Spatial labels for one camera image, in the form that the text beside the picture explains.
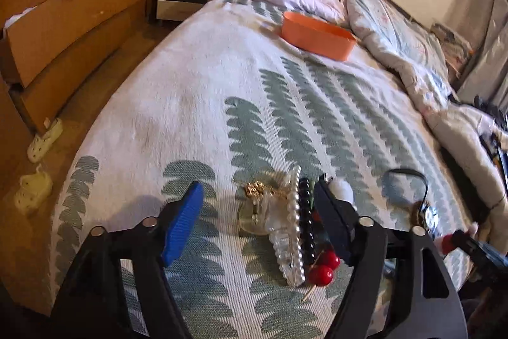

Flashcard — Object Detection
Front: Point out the clear amber hair clip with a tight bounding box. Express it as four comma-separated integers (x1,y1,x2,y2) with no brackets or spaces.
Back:
237,192,278,235

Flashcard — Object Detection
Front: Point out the wooden dresser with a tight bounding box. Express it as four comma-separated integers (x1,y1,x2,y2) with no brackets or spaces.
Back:
0,0,167,149

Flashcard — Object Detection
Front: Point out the grey curtain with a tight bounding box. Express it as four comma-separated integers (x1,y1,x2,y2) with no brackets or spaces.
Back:
456,0,508,105

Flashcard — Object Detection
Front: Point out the gold earring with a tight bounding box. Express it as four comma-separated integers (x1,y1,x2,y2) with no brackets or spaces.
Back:
244,182,264,200

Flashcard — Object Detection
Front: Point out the orange storage box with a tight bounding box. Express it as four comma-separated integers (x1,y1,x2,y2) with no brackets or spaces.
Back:
281,11,357,62

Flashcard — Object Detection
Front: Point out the black bead hair clip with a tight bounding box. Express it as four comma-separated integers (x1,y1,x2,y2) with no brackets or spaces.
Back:
298,177,318,262

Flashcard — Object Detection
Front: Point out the red bead hairpin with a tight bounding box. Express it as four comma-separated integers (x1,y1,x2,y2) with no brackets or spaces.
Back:
302,249,341,302

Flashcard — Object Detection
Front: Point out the yellow slipper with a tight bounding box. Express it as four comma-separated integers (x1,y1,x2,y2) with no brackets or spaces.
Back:
27,118,64,161
14,166,53,213

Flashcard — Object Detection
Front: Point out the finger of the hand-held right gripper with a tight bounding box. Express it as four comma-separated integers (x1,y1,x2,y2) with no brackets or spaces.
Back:
450,230,483,256

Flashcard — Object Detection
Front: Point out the pearl hair claw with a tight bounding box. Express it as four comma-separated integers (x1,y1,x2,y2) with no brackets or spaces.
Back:
268,164,309,287

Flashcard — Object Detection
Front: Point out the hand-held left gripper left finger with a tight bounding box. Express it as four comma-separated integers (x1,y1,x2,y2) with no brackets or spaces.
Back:
51,180,205,339

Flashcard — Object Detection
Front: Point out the printed pillow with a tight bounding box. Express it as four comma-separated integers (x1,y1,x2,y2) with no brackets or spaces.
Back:
431,21,475,81

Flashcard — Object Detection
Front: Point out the red white plush hair clip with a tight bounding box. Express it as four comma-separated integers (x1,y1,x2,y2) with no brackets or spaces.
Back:
434,223,481,255

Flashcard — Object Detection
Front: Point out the leaf print bedspread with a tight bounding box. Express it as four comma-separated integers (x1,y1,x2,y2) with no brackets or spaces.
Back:
48,0,477,339

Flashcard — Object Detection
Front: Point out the white pompom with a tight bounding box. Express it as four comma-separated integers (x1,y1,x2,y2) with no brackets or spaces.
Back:
327,179,355,202

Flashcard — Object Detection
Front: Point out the black strap wristwatch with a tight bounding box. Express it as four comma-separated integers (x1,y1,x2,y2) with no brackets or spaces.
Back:
383,169,441,242

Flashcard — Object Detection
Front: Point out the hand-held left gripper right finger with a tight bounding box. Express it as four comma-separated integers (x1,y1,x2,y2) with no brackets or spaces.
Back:
311,178,467,339

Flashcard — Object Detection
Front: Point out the floral quilt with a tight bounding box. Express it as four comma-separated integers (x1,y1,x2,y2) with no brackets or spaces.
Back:
337,0,508,205

